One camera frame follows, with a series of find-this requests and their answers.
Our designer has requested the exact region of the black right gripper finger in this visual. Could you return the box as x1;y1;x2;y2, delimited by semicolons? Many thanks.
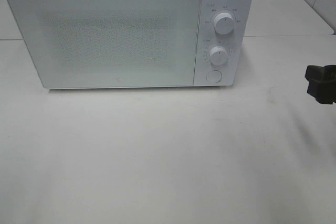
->
305;65;335;104

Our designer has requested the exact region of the white upper power knob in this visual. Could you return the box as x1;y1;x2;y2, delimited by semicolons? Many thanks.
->
213;12;235;35

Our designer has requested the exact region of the white microwave door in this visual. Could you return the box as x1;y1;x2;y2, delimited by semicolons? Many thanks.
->
8;0;200;89

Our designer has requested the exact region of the round white door button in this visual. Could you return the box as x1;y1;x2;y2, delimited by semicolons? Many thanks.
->
206;70;222;83

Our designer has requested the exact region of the white timer knob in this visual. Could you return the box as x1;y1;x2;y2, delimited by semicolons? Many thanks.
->
209;46;229;66

